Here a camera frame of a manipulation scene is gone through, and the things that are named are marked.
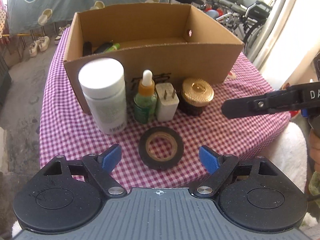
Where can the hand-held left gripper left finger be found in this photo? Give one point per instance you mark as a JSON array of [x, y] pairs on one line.
[[111, 156]]

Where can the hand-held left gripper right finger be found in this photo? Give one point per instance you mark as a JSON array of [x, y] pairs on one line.
[[208, 160]]

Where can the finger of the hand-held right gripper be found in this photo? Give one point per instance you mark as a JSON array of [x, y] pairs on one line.
[[240, 107]]

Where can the black tape roll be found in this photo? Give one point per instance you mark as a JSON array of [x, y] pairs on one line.
[[145, 152]]

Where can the gold lid dark jar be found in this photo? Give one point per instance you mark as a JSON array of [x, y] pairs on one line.
[[197, 90]]

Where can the white plastic bottle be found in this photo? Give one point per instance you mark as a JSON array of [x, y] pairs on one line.
[[105, 97]]

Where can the brown cardboard box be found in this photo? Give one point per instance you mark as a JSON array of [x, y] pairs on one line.
[[200, 62]]

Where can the green dropper bottle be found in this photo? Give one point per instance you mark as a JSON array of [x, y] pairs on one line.
[[145, 105]]

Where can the white charger plug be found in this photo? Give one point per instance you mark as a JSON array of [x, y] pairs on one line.
[[166, 105]]

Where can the black cylinder flashlight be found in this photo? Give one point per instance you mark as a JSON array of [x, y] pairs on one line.
[[87, 48]]

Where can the purple checked tablecloth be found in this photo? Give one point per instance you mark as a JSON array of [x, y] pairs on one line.
[[65, 120]]

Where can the white fluffy cloth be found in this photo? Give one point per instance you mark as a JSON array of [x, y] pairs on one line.
[[290, 155]]

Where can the white shoe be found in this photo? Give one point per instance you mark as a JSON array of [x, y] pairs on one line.
[[61, 33]]

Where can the pair of white shoes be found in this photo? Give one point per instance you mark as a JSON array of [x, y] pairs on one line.
[[37, 46]]

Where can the white star print cloth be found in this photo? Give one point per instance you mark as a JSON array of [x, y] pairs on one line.
[[2, 22]]

